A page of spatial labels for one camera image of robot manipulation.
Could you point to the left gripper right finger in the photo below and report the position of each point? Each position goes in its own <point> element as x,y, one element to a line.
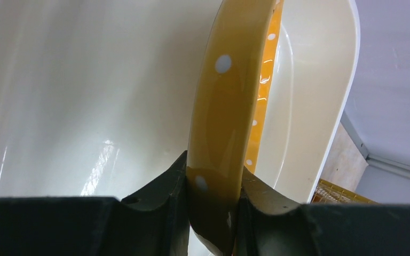
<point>269,223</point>

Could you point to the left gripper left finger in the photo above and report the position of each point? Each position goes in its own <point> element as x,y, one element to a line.
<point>151,221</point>

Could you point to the yellow polka dot plate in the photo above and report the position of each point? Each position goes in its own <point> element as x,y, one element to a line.
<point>222,119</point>

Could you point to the white rectangular basin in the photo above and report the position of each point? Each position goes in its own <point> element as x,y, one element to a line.
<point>97,97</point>

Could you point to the gold wire rack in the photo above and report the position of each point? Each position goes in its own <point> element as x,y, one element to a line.
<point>327,192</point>

